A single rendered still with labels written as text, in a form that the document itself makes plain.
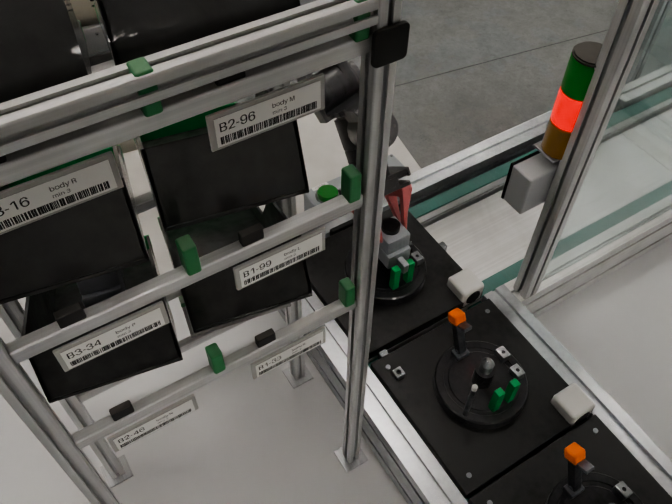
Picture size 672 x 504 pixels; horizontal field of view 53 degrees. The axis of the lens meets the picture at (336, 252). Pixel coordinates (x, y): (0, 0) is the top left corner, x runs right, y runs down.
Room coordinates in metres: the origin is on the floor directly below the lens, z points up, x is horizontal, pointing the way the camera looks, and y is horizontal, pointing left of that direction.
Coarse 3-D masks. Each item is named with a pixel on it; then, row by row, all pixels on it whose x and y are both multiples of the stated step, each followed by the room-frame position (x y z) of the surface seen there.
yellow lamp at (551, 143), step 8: (552, 128) 0.69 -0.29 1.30; (544, 136) 0.70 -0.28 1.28; (552, 136) 0.69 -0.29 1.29; (560, 136) 0.68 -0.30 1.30; (568, 136) 0.68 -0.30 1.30; (544, 144) 0.70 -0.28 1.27; (552, 144) 0.68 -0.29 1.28; (560, 144) 0.68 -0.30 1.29; (552, 152) 0.68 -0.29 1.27; (560, 152) 0.68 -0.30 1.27
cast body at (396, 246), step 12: (384, 228) 0.69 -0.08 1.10; (396, 228) 0.69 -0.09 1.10; (384, 240) 0.68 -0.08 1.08; (396, 240) 0.68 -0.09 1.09; (408, 240) 0.69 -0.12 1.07; (384, 252) 0.67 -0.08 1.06; (396, 252) 0.67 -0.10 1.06; (408, 252) 0.68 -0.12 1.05; (384, 264) 0.67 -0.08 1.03; (396, 264) 0.67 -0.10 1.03; (408, 264) 0.66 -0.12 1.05
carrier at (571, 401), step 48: (432, 336) 0.57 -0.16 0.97; (480, 336) 0.57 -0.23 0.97; (384, 384) 0.49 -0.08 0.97; (432, 384) 0.49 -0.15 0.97; (480, 384) 0.47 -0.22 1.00; (528, 384) 0.49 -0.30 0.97; (576, 384) 0.48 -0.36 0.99; (432, 432) 0.41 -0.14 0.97; (480, 432) 0.41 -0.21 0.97; (528, 432) 0.41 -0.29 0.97; (480, 480) 0.34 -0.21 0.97
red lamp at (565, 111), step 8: (560, 88) 0.71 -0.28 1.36; (560, 96) 0.70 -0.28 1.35; (560, 104) 0.69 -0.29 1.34; (568, 104) 0.68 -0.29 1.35; (576, 104) 0.68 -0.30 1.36; (552, 112) 0.70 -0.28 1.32; (560, 112) 0.69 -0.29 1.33; (568, 112) 0.68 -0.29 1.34; (576, 112) 0.68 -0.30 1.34; (552, 120) 0.70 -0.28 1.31; (560, 120) 0.68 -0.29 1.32; (568, 120) 0.68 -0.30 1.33; (560, 128) 0.68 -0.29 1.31; (568, 128) 0.68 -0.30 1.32
